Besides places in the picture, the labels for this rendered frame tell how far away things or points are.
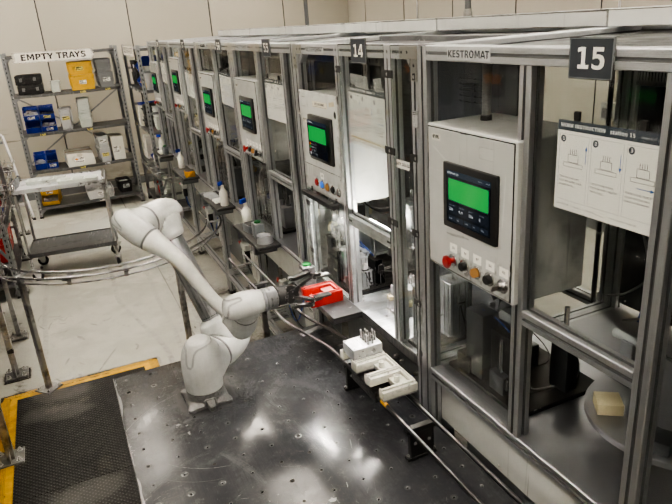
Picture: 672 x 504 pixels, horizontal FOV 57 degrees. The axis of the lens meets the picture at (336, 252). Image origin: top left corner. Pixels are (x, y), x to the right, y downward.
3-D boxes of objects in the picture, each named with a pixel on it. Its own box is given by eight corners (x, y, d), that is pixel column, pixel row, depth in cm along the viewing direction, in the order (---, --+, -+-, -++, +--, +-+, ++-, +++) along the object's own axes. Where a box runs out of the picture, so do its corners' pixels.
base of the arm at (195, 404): (191, 420, 246) (189, 408, 244) (180, 392, 265) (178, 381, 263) (236, 406, 252) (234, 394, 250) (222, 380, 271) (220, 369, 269)
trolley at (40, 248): (31, 283, 582) (6, 186, 550) (37, 264, 630) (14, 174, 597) (124, 267, 606) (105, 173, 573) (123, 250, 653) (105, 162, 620)
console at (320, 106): (301, 186, 302) (293, 89, 286) (354, 177, 313) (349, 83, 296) (338, 206, 266) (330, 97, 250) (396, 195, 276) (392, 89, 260)
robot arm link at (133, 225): (144, 230, 238) (166, 219, 250) (108, 206, 241) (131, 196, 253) (136, 256, 245) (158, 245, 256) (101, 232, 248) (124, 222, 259)
